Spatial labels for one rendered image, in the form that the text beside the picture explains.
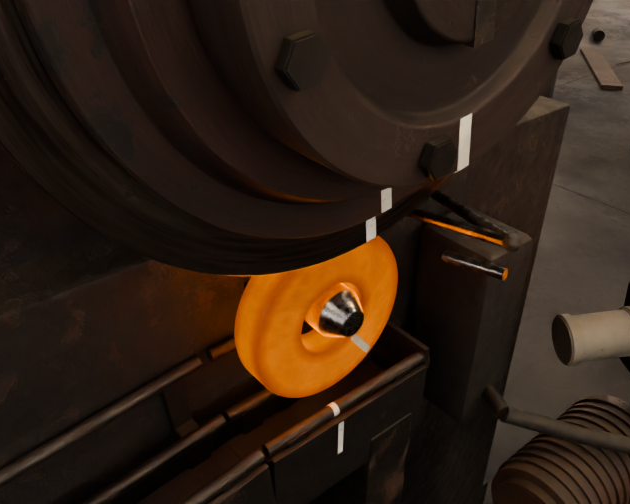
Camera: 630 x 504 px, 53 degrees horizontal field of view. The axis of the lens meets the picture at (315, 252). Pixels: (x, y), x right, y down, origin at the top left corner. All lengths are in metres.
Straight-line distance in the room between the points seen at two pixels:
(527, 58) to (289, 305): 0.24
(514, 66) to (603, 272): 1.87
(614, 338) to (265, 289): 0.44
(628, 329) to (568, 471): 0.18
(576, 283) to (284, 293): 1.75
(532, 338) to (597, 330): 1.11
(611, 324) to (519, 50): 0.44
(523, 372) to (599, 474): 0.94
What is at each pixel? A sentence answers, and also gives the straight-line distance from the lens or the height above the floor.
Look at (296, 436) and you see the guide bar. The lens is 0.57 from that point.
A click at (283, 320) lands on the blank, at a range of 0.49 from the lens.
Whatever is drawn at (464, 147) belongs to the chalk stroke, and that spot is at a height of 0.99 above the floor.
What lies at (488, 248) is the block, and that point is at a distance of 0.67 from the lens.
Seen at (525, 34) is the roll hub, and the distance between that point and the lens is 0.43.
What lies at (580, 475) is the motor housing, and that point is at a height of 0.53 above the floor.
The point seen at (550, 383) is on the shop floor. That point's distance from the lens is 1.76.
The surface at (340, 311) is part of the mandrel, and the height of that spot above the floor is 0.83.
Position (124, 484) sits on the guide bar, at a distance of 0.59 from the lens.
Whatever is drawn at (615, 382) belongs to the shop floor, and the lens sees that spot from 1.83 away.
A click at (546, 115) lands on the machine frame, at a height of 0.87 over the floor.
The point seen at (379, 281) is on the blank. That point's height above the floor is 0.83.
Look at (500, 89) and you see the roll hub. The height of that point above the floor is 1.02.
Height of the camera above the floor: 1.14
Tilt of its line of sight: 32 degrees down
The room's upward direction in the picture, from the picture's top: 1 degrees clockwise
